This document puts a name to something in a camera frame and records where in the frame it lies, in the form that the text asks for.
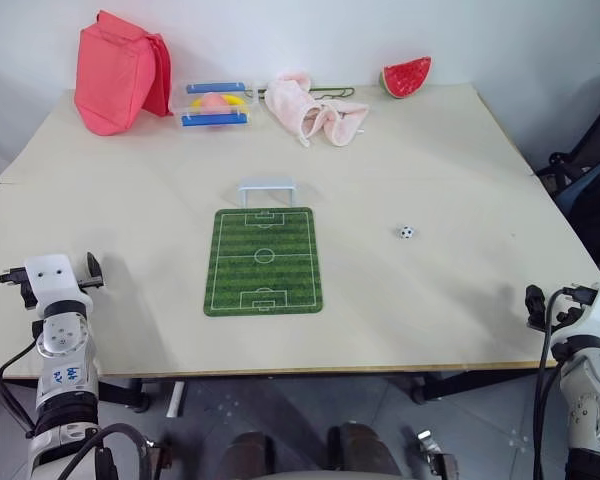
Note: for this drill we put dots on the pink towel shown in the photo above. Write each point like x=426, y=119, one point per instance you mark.
x=305, y=112

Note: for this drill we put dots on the clear box with blue clips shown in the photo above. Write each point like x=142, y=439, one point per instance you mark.
x=215, y=119

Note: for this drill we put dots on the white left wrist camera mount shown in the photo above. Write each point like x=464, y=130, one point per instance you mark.
x=55, y=282

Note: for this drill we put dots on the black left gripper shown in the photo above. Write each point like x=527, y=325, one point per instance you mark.
x=83, y=284

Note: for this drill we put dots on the small silver goal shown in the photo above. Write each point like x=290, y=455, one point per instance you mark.
x=266, y=186

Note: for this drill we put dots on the red fabric bag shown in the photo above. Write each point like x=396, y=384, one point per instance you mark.
x=111, y=80

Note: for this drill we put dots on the dark rounded shape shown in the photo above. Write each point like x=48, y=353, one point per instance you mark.
x=362, y=450
x=250, y=452

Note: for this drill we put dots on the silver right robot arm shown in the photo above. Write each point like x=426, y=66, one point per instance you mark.
x=592, y=400

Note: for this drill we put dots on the black and blue chair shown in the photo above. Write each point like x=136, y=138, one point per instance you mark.
x=587, y=195

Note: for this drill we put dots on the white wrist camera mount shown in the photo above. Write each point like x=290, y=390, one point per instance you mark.
x=592, y=315
x=55, y=282

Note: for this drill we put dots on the yellow and pink toy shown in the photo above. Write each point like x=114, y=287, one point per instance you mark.
x=218, y=101

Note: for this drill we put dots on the black table leg with caster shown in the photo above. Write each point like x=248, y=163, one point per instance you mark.
x=125, y=392

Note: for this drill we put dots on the toy watermelon slice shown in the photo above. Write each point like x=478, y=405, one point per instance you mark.
x=406, y=77

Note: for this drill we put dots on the white tube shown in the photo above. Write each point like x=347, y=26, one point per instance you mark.
x=176, y=400

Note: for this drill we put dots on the green soccer field mat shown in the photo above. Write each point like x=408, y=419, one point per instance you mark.
x=263, y=261

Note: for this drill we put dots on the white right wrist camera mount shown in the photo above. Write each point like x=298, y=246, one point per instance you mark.
x=592, y=315

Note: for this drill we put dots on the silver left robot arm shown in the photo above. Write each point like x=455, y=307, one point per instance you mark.
x=65, y=360

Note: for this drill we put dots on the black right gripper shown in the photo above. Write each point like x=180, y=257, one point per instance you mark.
x=540, y=321

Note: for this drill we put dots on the tiny soccer ball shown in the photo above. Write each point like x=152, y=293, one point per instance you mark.
x=405, y=232

